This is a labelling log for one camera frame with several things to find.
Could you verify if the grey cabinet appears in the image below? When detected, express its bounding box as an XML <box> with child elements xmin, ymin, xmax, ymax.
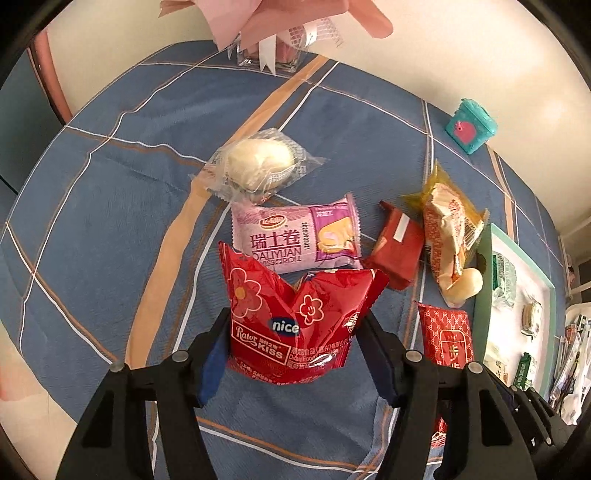
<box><xmin>0</xmin><ymin>55</ymin><xmax>65</xmax><ymax>199</ymax></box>

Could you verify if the pink swiss roll packet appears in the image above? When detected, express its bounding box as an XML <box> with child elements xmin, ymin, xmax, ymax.
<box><xmin>230</xmin><ymin>193</ymin><xmax>363</xmax><ymax>275</ymax></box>

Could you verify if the green and white biscuit packet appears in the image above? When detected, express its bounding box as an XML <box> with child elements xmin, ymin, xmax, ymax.
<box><xmin>512</xmin><ymin>352</ymin><xmax>539</xmax><ymax>391</ymax></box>

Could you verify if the yellow clear cake packet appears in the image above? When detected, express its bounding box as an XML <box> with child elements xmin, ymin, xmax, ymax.
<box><xmin>401</xmin><ymin>159</ymin><xmax>490</xmax><ymax>241</ymax></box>

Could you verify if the brown cake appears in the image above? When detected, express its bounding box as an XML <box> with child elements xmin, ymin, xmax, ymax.
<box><xmin>521</xmin><ymin>299</ymin><xmax>543</xmax><ymax>337</ymax></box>

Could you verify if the white bun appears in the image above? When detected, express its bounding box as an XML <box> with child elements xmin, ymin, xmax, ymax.
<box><xmin>438</xmin><ymin>267</ymin><xmax>484</xmax><ymax>309</ymax></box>

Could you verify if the clear glass vase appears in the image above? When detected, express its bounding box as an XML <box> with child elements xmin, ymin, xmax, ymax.
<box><xmin>228</xmin><ymin>32</ymin><xmax>315</xmax><ymax>77</ymax></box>

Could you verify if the dark red snack packet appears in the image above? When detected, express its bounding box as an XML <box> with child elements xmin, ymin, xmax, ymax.
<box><xmin>361</xmin><ymin>200</ymin><xmax>426</xmax><ymax>291</ymax></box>

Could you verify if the teal toy box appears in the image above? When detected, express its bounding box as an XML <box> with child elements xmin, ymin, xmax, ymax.
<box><xmin>445</xmin><ymin>98</ymin><xmax>498</xmax><ymax>153</ymax></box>

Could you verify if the white cake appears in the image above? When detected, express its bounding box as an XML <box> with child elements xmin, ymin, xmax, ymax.
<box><xmin>188</xmin><ymin>128</ymin><xmax>329</xmax><ymax>205</ymax></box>

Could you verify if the cream and orange snack packet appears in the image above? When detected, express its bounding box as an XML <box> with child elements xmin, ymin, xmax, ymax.
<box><xmin>422</xmin><ymin>182</ymin><xmax>485</xmax><ymax>296</ymax></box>

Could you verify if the long red patterned packet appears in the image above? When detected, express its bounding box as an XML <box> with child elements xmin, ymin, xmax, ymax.
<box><xmin>417</xmin><ymin>301</ymin><xmax>475</xmax><ymax>448</ymax></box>

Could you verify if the red floral snack packet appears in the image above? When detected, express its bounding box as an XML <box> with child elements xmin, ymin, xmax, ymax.
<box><xmin>218</xmin><ymin>241</ymin><xmax>390</xmax><ymax>385</ymax></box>

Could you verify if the pale green snack packet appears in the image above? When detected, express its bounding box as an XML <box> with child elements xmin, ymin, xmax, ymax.
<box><xmin>490</xmin><ymin>253</ymin><xmax>519</xmax><ymax>308</ymax></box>

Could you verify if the white tray with teal rim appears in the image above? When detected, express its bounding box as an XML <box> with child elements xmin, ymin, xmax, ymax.
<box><xmin>475</xmin><ymin>223</ymin><xmax>556</xmax><ymax>402</ymax></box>

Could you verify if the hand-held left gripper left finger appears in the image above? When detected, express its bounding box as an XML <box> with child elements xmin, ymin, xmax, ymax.
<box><xmin>69</xmin><ymin>307</ymin><xmax>234</xmax><ymax>480</ymax></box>

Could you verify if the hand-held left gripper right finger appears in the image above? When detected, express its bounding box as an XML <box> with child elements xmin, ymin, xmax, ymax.
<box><xmin>353</xmin><ymin>311</ymin><xmax>527</xmax><ymax>480</ymax></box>

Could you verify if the blue plaid tablecloth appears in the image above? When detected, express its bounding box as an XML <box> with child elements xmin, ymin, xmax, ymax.
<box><xmin>0</xmin><ymin>41</ymin><xmax>568</xmax><ymax>480</ymax></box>

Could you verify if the white and orange snack packet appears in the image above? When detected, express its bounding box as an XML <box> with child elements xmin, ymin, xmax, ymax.
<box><xmin>482</xmin><ymin>342</ymin><xmax>511</xmax><ymax>384</ymax></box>

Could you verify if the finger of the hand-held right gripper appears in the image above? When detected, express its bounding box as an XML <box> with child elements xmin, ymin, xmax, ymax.
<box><xmin>501</xmin><ymin>381</ymin><xmax>555</xmax><ymax>444</ymax></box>

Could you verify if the pink flower bouquet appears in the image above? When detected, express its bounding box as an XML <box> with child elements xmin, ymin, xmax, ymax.
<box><xmin>159</xmin><ymin>0</ymin><xmax>395</xmax><ymax>75</ymax></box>

